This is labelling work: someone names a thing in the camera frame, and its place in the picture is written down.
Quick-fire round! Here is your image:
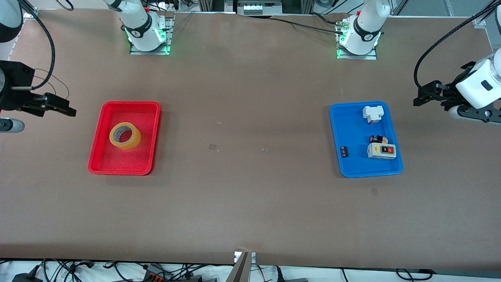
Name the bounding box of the black power adapter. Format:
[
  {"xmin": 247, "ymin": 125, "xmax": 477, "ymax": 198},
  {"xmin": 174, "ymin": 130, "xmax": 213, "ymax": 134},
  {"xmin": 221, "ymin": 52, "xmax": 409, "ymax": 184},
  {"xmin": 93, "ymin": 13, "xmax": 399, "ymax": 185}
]
[{"xmin": 12, "ymin": 272, "xmax": 43, "ymax": 282}]

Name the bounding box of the black cable on table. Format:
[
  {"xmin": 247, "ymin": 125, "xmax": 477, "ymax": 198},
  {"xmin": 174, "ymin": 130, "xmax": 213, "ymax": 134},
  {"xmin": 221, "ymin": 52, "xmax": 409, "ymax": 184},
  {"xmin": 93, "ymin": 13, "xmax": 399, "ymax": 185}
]
[{"xmin": 270, "ymin": 17, "xmax": 346, "ymax": 33}]

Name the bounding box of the blue plastic tray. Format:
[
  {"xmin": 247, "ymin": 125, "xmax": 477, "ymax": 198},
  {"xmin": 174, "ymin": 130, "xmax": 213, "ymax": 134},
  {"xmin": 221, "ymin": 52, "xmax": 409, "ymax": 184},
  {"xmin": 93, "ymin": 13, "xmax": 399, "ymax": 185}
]
[{"xmin": 329, "ymin": 101, "xmax": 404, "ymax": 178}]

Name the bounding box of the grey push button switch box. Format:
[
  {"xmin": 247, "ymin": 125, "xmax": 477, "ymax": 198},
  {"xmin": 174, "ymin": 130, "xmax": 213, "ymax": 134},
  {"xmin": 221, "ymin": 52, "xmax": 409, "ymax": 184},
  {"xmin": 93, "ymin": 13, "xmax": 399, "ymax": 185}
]
[{"xmin": 367, "ymin": 143, "xmax": 397, "ymax": 160}]

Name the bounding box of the white electrical plug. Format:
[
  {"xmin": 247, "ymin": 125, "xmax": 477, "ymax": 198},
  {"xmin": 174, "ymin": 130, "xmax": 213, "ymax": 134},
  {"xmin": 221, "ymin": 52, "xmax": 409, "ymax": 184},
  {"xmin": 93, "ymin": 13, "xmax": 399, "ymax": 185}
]
[{"xmin": 362, "ymin": 105, "xmax": 384, "ymax": 124}]

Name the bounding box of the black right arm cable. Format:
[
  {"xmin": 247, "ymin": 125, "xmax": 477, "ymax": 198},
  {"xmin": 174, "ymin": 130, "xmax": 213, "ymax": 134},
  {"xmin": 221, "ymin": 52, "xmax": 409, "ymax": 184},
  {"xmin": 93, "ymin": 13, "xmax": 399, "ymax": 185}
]
[{"xmin": 18, "ymin": 0, "xmax": 56, "ymax": 90}]

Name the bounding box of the red plastic tray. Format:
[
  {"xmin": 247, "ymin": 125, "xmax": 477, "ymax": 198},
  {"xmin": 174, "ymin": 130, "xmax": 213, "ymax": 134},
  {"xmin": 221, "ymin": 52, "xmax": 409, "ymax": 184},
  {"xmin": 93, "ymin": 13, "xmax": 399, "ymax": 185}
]
[{"xmin": 88, "ymin": 101, "xmax": 161, "ymax": 175}]

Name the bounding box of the orange and black connector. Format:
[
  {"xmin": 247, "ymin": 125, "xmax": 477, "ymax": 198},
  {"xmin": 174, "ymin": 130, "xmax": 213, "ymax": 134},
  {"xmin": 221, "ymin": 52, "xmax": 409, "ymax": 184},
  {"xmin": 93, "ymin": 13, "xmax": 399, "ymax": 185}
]
[{"xmin": 143, "ymin": 266, "xmax": 173, "ymax": 282}]

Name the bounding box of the aluminium frame rack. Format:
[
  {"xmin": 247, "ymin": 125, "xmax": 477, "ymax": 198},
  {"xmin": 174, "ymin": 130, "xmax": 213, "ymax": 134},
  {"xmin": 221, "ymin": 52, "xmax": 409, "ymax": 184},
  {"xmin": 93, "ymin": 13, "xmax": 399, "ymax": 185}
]
[{"xmin": 199, "ymin": 0, "xmax": 314, "ymax": 15}]

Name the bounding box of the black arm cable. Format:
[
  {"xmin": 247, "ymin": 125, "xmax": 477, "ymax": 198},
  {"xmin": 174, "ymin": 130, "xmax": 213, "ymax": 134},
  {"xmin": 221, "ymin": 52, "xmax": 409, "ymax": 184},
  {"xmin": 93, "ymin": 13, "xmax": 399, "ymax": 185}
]
[
  {"xmin": 18, "ymin": 0, "xmax": 56, "ymax": 90},
  {"xmin": 414, "ymin": 0, "xmax": 501, "ymax": 100}
]

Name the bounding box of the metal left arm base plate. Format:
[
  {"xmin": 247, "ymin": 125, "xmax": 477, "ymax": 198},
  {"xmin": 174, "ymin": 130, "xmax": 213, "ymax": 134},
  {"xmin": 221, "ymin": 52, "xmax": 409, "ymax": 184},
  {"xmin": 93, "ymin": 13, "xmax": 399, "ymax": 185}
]
[{"xmin": 337, "ymin": 46, "xmax": 377, "ymax": 60}]

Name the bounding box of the aluminium profile bar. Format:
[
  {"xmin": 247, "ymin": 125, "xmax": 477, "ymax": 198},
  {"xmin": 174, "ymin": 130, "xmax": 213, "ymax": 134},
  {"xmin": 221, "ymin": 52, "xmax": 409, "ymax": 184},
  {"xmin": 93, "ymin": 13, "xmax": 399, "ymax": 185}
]
[{"xmin": 226, "ymin": 251, "xmax": 257, "ymax": 282}]

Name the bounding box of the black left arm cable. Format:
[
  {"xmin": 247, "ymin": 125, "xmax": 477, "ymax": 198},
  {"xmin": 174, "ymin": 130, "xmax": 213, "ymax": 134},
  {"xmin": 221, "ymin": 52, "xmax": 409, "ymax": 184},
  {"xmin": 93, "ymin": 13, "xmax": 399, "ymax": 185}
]
[{"xmin": 414, "ymin": 0, "xmax": 501, "ymax": 100}]

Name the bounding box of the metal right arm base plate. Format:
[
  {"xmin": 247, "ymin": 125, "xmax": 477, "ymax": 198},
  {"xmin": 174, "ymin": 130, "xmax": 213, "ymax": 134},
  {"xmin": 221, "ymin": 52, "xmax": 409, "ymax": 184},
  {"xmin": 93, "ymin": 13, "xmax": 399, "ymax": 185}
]
[{"xmin": 130, "ymin": 12, "xmax": 174, "ymax": 55}]

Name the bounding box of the yellow tape roll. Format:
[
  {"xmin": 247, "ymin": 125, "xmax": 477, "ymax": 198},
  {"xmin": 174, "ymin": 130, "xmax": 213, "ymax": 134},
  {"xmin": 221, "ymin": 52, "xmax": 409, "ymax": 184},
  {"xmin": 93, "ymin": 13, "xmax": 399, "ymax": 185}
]
[{"xmin": 109, "ymin": 122, "xmax": 142, "ymax": 150}]

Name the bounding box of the black floor cable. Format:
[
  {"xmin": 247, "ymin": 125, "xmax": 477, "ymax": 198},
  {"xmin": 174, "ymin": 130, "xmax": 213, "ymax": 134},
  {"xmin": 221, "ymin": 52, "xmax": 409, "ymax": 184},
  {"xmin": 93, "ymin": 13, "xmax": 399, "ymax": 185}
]
[{"xmin": 395, "ymin": 268, "xmax": 435, "ymax": 281}]

